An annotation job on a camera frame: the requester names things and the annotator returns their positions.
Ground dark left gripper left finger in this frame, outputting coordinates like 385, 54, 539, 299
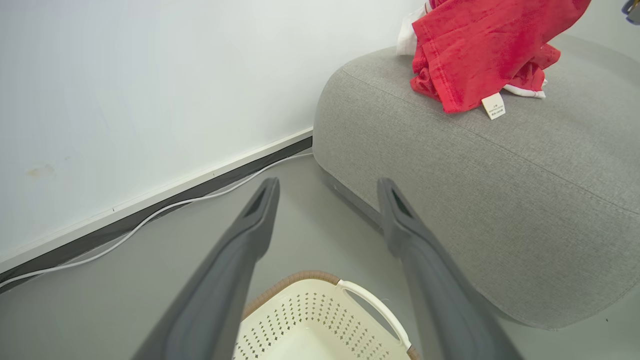
132, 177, 281, 360

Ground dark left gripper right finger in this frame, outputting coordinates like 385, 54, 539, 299
377, 177, 524, 360

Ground red shorts with striped trim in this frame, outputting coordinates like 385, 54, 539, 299
502, 44, 562, 99

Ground red Bulls basketball jersey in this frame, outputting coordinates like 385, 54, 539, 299
397, 0, 592, 121

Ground cream perforated laundry basket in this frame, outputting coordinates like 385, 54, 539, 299
232, 270, 421, 360

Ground black baseboard strip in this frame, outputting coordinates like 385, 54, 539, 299
0, 136, 314, 294

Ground grey fabric sofa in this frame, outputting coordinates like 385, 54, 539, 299
312, 32, 640, 331

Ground white floor cable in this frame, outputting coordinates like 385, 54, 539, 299
0, 151, 315, 290

